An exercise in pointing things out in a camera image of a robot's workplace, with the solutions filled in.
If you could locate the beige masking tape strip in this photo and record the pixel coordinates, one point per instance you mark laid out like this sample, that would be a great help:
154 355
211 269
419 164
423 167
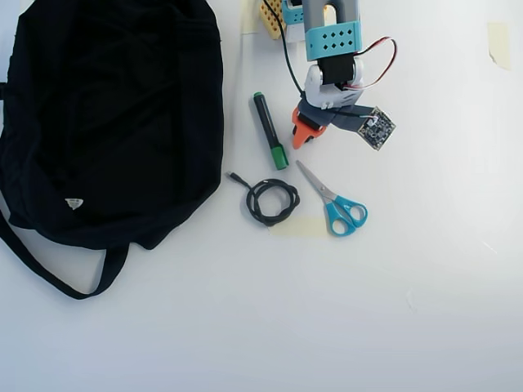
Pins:
302 228
249 20
499 45

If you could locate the black marker with green cap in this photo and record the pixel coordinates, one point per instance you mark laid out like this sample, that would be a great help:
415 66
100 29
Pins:
265 122

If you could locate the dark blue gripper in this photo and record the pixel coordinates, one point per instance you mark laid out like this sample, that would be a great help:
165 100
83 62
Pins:
303 131

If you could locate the yellow perforated base block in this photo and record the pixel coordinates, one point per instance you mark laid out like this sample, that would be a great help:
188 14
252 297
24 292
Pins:
269 20

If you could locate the black fabric bag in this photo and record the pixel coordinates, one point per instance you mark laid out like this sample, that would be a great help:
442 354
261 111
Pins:
102 122

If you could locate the bare camera circuit board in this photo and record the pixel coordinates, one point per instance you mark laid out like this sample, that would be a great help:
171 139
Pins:
378 128

